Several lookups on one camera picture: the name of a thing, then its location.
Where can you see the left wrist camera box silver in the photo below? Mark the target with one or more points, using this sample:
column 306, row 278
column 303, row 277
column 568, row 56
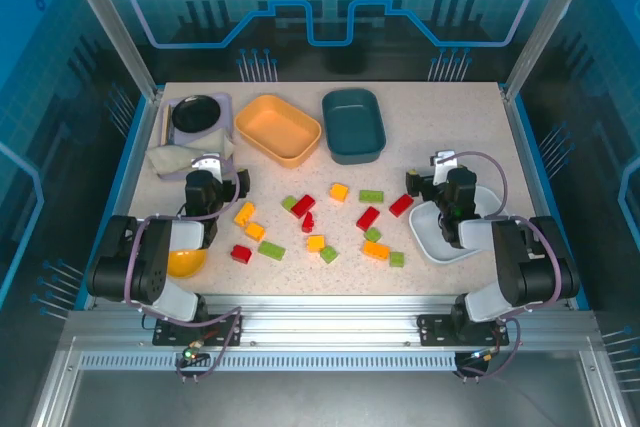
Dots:
column 207, row 167

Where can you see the yellow long lego brick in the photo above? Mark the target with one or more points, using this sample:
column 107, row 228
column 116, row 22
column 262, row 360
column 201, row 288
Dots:
column 245, row 213

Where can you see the orange long lego brick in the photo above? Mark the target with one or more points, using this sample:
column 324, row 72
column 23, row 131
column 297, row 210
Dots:
column 376, row 249

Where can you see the aluminium mounting rail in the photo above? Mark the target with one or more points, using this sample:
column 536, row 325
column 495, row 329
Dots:
column 325, row 322

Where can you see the yellow square lego brick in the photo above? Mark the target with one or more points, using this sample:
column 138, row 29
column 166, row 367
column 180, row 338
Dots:
column 315, row 243
column 255, row 231
column 338, row 192

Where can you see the beige wooden chopstick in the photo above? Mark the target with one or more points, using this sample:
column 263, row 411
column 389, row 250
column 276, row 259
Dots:
column 165, row 124

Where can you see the red square lego brick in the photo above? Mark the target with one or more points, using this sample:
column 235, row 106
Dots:
column 241, row 253

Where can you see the red small stepped lego brick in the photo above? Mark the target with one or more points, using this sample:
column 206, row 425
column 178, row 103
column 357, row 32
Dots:
column 307, row 223

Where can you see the white oblong container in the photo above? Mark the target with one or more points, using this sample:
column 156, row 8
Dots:
column 430, row 234

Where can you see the yellow-orange oblong container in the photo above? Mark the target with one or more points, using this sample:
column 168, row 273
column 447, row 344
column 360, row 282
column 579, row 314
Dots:
column 275, row 127

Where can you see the right wrist camera box silver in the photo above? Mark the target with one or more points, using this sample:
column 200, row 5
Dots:
column 444, row 166

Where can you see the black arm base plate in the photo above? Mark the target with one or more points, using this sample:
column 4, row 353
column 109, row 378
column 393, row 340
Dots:
column 165, row 334
column 432, row 332

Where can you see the teal oblong container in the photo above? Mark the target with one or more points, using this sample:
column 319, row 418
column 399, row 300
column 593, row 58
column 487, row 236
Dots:
column 352, row 122

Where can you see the aluminium frame post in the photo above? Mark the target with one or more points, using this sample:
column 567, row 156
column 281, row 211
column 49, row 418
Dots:
column 112, row 22
column 549, row 22

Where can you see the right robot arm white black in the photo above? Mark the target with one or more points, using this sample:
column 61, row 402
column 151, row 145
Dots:
column 525, row 267

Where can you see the green square lego brick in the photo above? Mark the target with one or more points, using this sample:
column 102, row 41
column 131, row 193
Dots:
column 372, row 234
column 328, row 254
column 396, row 259
column 289, row 203

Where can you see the lilac plastic tray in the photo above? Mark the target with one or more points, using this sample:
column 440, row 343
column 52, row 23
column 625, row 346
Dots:
column 227, row 102

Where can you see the green long lego brick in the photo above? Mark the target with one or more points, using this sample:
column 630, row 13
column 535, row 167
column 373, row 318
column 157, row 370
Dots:
column 272, row 249
column 371, row 196

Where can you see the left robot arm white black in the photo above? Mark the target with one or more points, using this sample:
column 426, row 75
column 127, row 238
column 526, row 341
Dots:
column 150, row 267

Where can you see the black round plate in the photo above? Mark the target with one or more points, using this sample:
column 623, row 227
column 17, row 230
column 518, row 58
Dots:
column 195, row 113

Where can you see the wrist camera box silver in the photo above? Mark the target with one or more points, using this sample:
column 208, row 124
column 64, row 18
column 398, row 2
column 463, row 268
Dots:
column 207, row 167
column 444, row 166

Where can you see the yellow round bowl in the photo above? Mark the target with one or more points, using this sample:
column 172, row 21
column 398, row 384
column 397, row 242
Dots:
column 187, row 264

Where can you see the red long lego brick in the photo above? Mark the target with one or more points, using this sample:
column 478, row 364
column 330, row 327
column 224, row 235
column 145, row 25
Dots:
column 303, row 205
column 367, row 218
column 401, row 205

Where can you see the beige folded cloth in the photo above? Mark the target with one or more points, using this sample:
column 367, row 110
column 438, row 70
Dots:
column 175, row 159

